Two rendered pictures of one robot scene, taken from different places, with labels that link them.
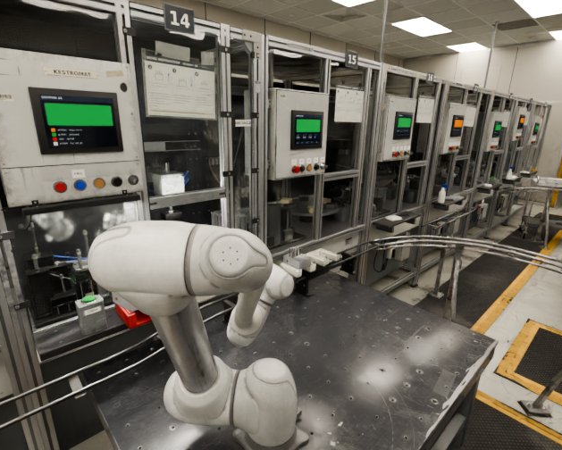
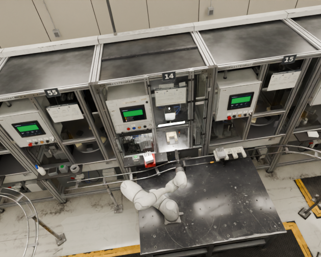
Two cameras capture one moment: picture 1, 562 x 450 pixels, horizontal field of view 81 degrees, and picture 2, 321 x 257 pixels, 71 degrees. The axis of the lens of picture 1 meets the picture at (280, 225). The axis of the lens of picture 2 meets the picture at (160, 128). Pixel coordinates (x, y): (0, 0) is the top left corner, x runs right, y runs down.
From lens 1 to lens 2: 1.66 m
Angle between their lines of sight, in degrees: 45
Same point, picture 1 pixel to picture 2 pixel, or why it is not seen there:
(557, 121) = not seen: outside the picture
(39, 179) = (123, 127)
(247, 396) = (162, 208)
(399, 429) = (207, 235)
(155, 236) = (129, 192)
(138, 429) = not seen: hidden behind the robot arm
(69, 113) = (129, 113)
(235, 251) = (138, 206)
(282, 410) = (169, 215)
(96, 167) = (138, 123)
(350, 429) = (194, 227)
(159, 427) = not seen: hidden behind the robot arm
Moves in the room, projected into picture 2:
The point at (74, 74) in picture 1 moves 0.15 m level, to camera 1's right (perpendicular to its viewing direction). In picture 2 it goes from (131, 102) to (143, 107)
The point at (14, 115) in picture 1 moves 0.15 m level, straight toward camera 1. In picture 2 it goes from (116, 114) to (114, 125)
